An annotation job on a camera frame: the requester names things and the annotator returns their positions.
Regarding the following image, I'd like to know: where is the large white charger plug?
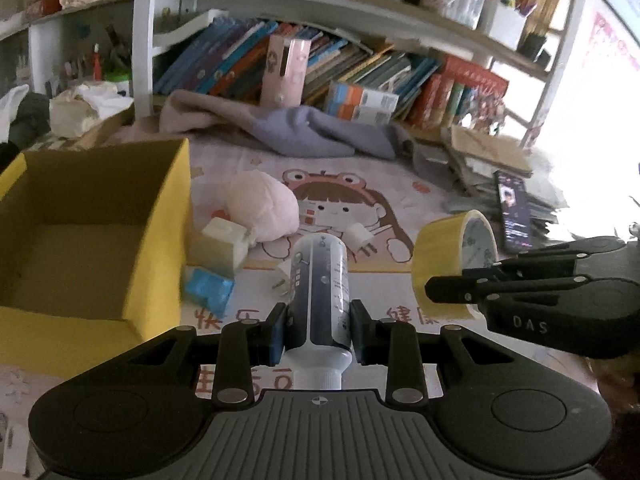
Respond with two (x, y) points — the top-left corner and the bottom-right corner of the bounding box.
(271, 259), (292, 298)

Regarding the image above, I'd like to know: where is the pink plush toy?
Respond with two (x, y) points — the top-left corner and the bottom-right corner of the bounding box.
(226, 170), (299, 243)

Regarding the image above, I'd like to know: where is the small white charger plug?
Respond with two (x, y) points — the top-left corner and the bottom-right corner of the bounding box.
(342, 222), (378, 257)

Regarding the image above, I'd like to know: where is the orange blue white carton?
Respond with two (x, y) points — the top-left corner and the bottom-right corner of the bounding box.
(324, 81), (399, 125)

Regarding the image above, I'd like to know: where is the black smartphone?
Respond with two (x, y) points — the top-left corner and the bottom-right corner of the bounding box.
(494, 170), (532, 254)

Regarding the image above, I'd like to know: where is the pink pen holder box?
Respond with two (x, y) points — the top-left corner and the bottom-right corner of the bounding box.
(259, 35), (311, 110)

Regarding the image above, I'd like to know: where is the brown envelope stack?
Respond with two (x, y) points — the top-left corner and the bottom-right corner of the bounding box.
(442, 126), (533, 178)

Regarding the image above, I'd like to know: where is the white bookshelf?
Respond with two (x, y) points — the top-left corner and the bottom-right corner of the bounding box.
(20, 0), (586, 146)

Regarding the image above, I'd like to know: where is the yellow cardboard box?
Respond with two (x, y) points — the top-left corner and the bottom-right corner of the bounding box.
(1, 139), (192, 378)

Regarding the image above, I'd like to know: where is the cream square block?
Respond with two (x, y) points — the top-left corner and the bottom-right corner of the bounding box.
(189, 218), (255, 278)

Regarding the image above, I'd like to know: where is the red book set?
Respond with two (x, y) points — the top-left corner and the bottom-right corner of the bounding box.
(406, 49), (509, 129)

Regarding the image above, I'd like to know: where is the yellow tape roll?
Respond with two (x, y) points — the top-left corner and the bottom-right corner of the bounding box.
(411, 209), (498, 322)

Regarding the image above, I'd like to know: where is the grey purple cloth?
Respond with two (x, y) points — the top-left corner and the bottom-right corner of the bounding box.
(119, 89), (417, 162)

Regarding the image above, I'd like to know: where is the blue white plastic bottle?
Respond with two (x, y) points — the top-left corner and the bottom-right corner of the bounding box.
(283, 233), (352, 391)

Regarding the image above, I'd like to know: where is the tissue pack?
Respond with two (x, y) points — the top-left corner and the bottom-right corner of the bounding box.
(49, 81), (134, 139)

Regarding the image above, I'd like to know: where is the cartoon desk mat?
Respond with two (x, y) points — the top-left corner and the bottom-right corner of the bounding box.
(184, 138), (501, 396)

